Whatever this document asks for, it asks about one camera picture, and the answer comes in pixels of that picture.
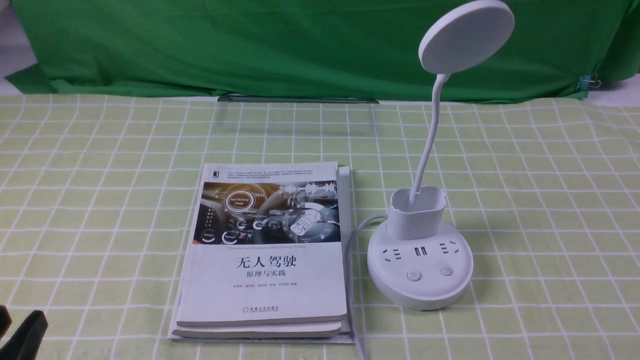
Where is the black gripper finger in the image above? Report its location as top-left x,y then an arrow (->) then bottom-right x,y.
0,310 -> 49,360

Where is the white desk lamp with sockets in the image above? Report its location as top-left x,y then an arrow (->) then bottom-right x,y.
366,0 -> 515,312

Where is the self-driving textbook top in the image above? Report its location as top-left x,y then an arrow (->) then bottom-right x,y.
176,161 -> 348,329

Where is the binder clip on backdrop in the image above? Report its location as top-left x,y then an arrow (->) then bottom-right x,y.
575,73 -> 602,92

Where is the green backdrop cloth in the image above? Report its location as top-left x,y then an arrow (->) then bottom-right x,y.
7,0 -> 639,103

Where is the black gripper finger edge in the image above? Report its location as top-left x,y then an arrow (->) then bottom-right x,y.
0,305 -> 13,339

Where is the green checkered tablecloth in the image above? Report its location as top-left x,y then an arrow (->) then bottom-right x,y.
0,95 -> 640,360

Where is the grey lamp power cable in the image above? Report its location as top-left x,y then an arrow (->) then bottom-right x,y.
344,214 -> 390,360

